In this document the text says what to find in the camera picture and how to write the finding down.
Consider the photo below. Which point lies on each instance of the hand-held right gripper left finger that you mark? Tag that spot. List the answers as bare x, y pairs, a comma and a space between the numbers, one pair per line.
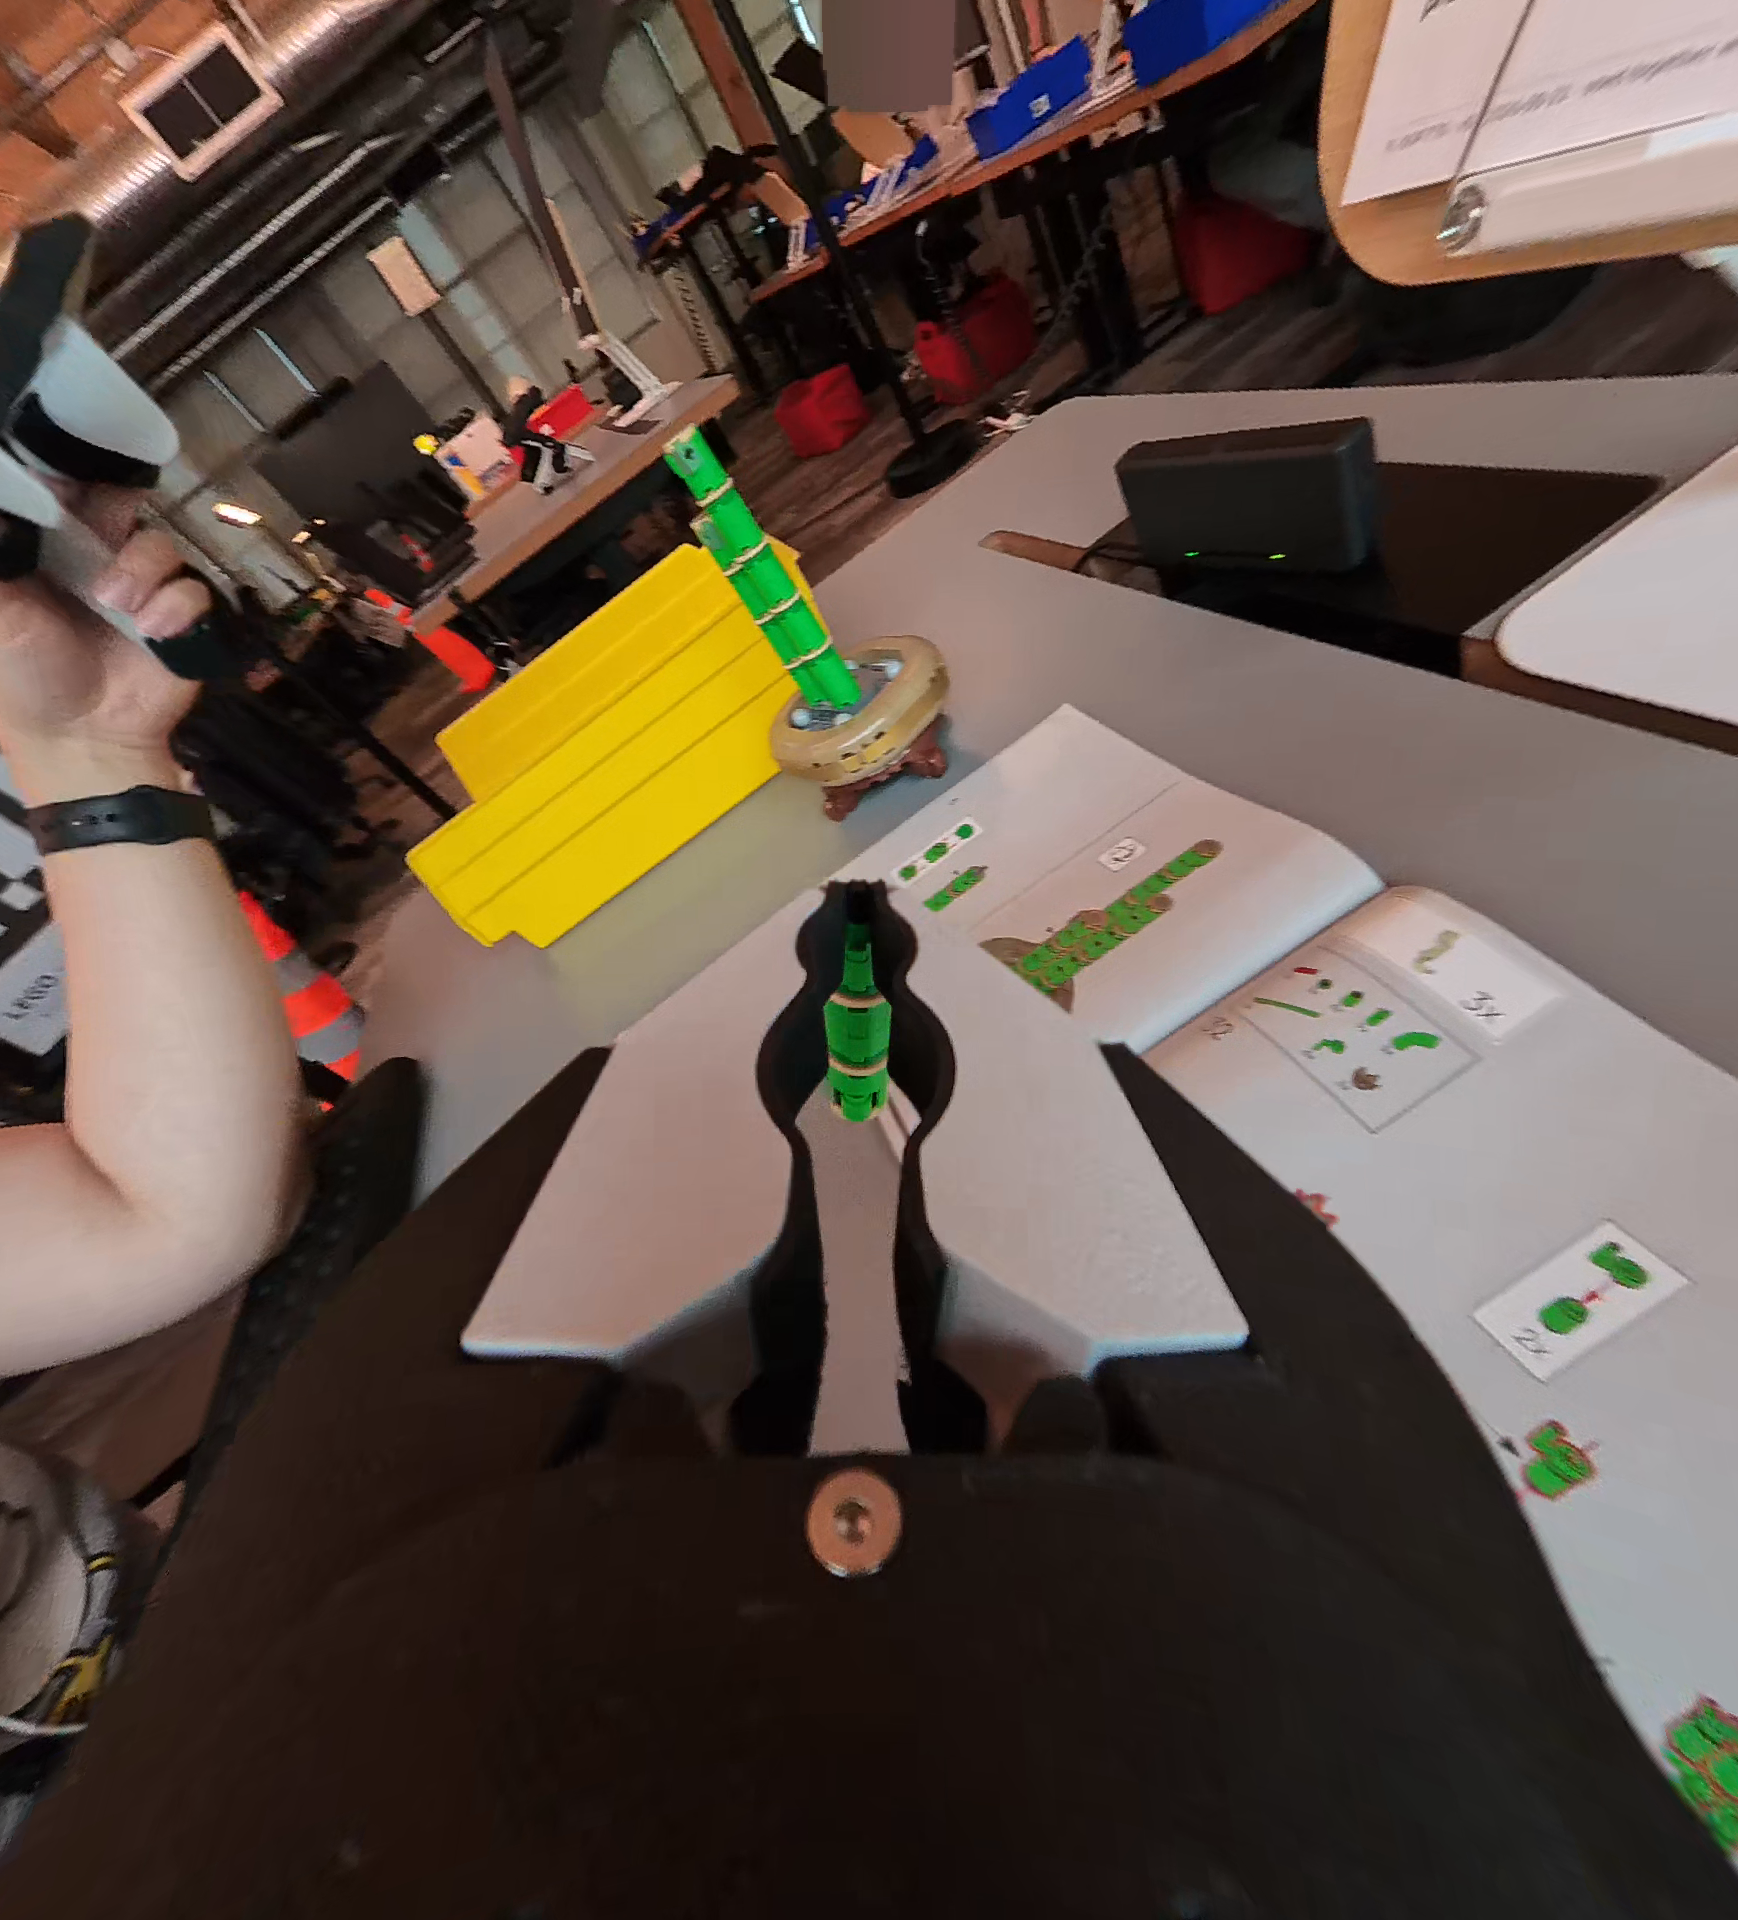
629, 1198

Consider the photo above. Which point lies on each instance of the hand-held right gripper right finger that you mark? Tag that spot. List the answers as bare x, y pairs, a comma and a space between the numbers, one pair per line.
1092, 1198

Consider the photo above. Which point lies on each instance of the green bamboo stalk brick piece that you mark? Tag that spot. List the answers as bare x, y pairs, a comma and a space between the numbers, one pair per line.
856, 1035

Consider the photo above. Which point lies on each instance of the yellow plastic bin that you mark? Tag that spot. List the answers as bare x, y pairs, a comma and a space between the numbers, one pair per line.
612, 750

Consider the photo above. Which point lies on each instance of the bamboo brick model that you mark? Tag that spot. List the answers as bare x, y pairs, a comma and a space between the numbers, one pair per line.
869, 733

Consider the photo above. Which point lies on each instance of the person's left forearm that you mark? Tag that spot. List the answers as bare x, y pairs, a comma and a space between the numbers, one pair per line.
132, 1080

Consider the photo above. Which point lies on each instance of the grey desk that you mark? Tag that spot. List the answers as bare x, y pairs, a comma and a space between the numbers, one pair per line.
1557, 780

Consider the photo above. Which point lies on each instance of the person's left hand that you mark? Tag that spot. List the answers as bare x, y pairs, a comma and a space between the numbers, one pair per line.
73, 705

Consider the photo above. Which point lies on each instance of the white air vent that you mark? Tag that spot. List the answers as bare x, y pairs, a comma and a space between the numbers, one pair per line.
200, 106

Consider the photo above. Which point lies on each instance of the open instruction booklet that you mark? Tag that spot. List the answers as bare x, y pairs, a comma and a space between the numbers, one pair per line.
1408, 1198

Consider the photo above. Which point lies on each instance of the black monitor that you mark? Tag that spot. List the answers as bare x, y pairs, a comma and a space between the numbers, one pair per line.
358, 450

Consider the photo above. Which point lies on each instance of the orange traffic cone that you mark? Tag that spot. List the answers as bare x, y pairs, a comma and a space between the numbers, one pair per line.
306, 1005
451, 660

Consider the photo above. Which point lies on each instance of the black wristband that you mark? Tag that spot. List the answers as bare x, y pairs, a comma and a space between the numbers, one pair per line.
120, 819

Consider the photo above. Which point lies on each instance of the grey background table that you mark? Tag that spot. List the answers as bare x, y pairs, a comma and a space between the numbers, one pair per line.
612, 465

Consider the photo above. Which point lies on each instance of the black power box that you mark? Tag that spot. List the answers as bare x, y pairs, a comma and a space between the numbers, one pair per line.
1245, 493

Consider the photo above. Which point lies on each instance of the black pole stand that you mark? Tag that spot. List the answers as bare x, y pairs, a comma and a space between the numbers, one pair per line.
934, 464

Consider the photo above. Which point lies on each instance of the red container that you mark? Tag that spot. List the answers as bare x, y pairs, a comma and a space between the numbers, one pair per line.
1245, 255
977, 341
821, 413

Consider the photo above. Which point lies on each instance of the document stand with sheet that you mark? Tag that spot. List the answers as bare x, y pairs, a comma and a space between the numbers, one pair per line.
1680, 629

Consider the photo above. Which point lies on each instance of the long wooden table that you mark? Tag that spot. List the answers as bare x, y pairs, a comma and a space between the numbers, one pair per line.
1032, 164

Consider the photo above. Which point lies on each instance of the blue bin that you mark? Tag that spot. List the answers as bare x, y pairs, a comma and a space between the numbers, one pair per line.
1030, 103
1192, 37

